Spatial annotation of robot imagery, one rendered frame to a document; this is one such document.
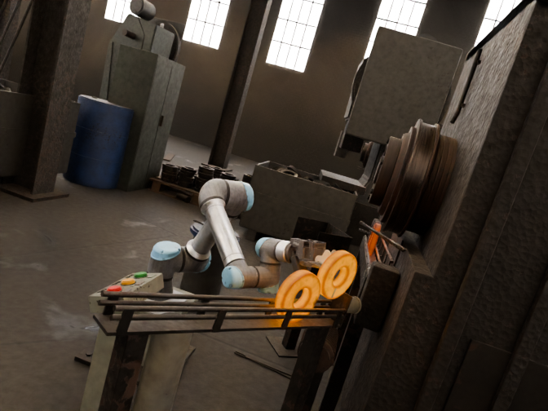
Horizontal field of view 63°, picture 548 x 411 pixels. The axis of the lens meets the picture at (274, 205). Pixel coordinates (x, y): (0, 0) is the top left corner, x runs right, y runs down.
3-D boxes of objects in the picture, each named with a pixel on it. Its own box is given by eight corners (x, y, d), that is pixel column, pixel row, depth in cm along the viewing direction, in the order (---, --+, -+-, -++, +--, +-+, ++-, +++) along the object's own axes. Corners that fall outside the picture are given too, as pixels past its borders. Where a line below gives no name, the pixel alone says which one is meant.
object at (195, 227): (229, 292, 303) (246, 233, 296) (213, 308, 272) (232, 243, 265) (187, 276, 309) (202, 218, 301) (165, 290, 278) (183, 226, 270)
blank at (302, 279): (329, 281, 135) (320, 276, 138) (300, 267, 124) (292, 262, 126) (303, 327, 135) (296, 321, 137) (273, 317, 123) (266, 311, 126)
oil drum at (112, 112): (129, 187, 514) (147, 111, 498) (99, 192, 456) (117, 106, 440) (84, 171, 523) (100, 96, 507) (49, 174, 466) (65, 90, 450)
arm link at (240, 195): (167, 257, 205) (220, 172, 176) (196, 257, 215) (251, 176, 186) (174, 278, 199) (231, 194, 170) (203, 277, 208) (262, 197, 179)
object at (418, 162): (393, 226, 206) (427, 126, 197) (399, 248, 160) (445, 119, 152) (379, 221, 207) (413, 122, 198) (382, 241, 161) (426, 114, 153)
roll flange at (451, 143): (414, 232, 204) (450, 132, 196) (427, 257, 158) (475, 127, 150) (393, 226, 206) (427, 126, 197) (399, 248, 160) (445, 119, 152)
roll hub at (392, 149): (378, 201, 196) (399, 140, 191) (380, 210, 169) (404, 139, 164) (366, 198, 197) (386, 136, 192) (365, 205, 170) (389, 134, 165)
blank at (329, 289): (364, 256, 142) (355, 252, 144) (336, 251, 131) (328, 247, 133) (344, 300, 144) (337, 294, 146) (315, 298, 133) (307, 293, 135)
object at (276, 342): (293, 333, 270) (328, 222, 257) (311, 359, 246) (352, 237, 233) (262, 332, 261) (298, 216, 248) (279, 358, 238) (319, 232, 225)
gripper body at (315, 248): (313, 242, 141) (285, 237, 150) (310, 269, 141) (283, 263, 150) (328, 242, 147) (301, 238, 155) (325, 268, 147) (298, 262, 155)
